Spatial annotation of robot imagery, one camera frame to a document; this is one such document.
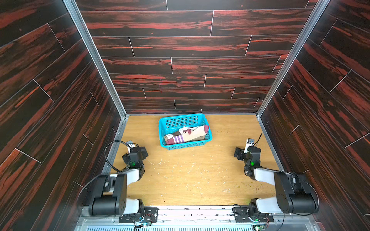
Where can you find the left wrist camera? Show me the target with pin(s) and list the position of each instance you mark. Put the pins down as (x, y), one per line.
(131, 144)

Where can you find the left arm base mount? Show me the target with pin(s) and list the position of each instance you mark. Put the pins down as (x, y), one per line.
(145, 215)

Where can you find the turquoise plastic basket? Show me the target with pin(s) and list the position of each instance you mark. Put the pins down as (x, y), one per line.
(169, 125)

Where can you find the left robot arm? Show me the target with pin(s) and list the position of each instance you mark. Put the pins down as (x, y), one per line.
(109, 195)

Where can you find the white brown striped sock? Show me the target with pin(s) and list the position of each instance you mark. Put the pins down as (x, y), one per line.
(186, 129)

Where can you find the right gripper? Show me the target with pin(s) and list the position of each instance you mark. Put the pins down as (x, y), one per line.
(238, 152)

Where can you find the purple striped sock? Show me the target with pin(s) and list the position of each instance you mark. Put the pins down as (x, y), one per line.
(169, 136)
(195, 135)

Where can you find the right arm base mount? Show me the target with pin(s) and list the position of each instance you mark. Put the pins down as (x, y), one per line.
(243, 214)

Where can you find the metal front rail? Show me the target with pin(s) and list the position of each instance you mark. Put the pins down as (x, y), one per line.
(198, 218)

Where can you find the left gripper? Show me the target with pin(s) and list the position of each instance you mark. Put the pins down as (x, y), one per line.
(143, 152)

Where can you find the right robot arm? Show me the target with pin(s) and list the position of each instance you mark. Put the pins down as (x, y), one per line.
(294, 194)

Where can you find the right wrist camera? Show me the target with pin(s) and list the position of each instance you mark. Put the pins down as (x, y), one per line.
(249, 142)

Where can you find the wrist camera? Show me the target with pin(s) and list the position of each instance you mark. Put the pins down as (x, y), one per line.
(131, 144)
(249, 142)

